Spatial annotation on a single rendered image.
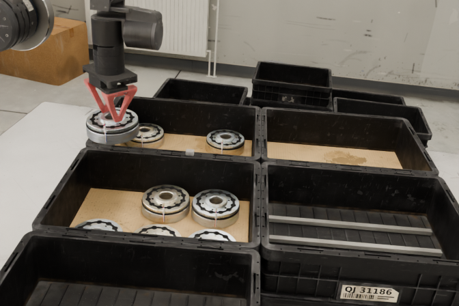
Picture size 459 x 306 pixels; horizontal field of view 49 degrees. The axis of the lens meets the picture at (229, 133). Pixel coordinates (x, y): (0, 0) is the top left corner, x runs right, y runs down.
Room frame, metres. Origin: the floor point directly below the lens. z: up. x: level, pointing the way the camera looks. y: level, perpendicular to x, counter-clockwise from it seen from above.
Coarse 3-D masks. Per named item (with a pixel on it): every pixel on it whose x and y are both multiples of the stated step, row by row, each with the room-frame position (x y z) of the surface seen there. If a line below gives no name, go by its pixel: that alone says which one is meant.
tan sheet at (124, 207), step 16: (96, 192) 0.95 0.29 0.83; (112, 192) 0.95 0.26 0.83; (128, 192) 0.96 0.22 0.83; (80, 208) 0.88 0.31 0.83; (96, 208) 0.89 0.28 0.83; (112, 208) 0.89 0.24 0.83; (128, 208) 0.90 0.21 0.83; (240, 208) 0.93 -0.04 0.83; (128, 224) 0.84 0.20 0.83; (144, 224) 0.85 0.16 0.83; (176, 224) 0.85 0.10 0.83; (192, 224) 0.86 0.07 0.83; (240, 224) 0.87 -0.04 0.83; (240, 240) 0.81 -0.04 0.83
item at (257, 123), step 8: (120, 96) 1.27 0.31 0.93; (136, 96) 1.28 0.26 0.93; (184, 104) 1.26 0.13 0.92; (192, 104) 1.26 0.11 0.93; (200, 104) 1.26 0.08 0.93; (208, 104) 1.26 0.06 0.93; (216, 104) 1.26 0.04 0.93; (224, 104) 1.27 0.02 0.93; (232, 104) 1.27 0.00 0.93; (256, 112) 1.23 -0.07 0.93; (256, 120) 1.18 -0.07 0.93; (256, 128) 1.13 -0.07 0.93; (256, 136) 1.09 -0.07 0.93; (88, 144) 0.99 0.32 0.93; (96, 144) 0.99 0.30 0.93; (256, 144) 1.07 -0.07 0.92; (168, 152) 0.98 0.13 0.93; (176, 152) 0.98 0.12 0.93; (184, 152) 0.98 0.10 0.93; (200, 152) 0.99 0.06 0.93; (256, 152) 1.01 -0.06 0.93; (256, 160) 0.98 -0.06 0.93
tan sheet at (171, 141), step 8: (168, 136) 1.25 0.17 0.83; (176, 136) 1.25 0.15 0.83; (184, 136) 1.25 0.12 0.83; (192, 136) 1.26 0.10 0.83; (200, 136) 1.26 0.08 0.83; (120, 144) 1.18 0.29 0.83; (168, 144) 1.20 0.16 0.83; (176, 144) 1.20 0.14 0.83; (184, 144) 1.20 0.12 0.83; (192, 144) 1.21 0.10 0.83; (200, 144) 1.21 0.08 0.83; (248, 144) 1.23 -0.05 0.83; (208, 152) 1.17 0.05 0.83; (248, 152) 1.18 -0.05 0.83
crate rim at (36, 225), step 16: (80, 160) 0.92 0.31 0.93; (192, 160) 0.96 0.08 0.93; (208, 160) 0.96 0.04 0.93; (224, 160) 0.96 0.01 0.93; (240, 160) 0.97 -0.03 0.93; (64, 176) 0.85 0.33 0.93; (256, 176) 0.93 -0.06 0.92; (256, 192) 0.84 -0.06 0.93; (48, 208) 0.74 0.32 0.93; (256, 208) 0.79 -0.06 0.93; (32, 224) 0.70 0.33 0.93; (256, 224) 0.76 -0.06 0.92; (176, 240) 0.68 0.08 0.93; (192, 240) 0.68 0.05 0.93; (208, 240) 0.69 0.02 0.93; (224, 240) 0.69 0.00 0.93; (256, 240) 0.69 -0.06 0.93
